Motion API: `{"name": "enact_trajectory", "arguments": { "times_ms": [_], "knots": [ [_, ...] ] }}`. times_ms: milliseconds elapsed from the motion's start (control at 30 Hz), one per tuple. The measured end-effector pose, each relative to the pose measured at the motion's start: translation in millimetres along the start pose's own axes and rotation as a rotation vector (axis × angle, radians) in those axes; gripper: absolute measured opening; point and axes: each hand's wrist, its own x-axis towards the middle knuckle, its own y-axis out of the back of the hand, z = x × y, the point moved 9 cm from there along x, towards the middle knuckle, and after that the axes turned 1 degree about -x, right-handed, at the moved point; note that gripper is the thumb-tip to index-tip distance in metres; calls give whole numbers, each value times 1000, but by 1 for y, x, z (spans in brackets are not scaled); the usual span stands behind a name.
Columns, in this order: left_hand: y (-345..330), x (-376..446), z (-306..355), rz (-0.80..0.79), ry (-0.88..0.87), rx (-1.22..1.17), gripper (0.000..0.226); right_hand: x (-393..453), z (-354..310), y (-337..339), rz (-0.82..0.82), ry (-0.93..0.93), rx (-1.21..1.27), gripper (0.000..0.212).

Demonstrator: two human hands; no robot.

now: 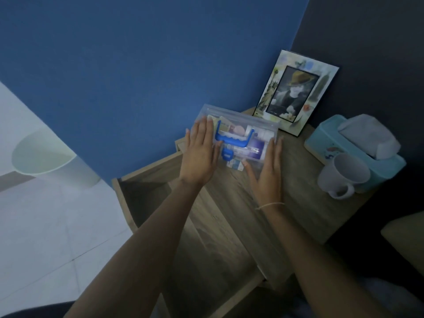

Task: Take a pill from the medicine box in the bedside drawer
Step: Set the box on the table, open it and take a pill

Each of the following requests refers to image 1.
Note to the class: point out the dark trouser leg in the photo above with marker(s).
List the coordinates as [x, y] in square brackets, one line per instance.
[36, 311]

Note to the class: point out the teal tissue box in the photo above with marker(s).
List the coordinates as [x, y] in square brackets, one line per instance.
[323, 142]

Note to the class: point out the person's left thumb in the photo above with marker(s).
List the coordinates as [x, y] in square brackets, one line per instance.
[217, 151]

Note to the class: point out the small blue plastic clip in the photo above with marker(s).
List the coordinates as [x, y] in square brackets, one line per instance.
[227, 154]

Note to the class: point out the wooden bedside cabinet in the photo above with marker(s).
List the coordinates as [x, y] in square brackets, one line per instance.
[308, 195]

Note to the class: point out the white waste bin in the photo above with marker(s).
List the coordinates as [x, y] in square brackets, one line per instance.
[49, 158]

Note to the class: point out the person's left hand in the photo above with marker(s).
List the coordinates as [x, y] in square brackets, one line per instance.
[198, 158]

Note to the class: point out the clear plastic zip pouch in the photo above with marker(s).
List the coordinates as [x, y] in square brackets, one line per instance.
[240, 124]

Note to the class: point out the person's right forearm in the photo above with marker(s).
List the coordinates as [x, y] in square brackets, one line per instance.
[314, 264]

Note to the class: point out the colourful picture frame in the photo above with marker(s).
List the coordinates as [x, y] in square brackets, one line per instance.
[294, 92]

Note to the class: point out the cream cushion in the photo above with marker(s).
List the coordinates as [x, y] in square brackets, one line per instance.
[405, 241]

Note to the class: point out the person's right thumb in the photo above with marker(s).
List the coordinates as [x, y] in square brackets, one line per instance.
[249, 168]

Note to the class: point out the person's right hand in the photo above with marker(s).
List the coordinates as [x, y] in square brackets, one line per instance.
[267, 182]

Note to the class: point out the white tissue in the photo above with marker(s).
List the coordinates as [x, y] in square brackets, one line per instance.
[369, 134]

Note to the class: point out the person's left forearm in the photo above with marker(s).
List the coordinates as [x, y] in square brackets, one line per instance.
[142, 254]

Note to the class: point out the person's left little finger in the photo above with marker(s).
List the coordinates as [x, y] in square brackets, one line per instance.
[187, 139]

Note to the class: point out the purple small box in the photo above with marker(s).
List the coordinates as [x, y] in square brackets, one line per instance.
[255, 148]

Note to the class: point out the pink round pad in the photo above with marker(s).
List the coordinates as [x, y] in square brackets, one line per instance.
[239, 130]

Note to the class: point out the white mug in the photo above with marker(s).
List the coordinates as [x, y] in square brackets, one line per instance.
[343, 173]

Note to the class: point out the person's left middle finger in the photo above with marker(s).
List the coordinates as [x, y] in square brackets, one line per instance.
[202, 132]

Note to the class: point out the wooden open drawer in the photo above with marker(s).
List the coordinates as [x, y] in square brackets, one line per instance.
[149, 198]

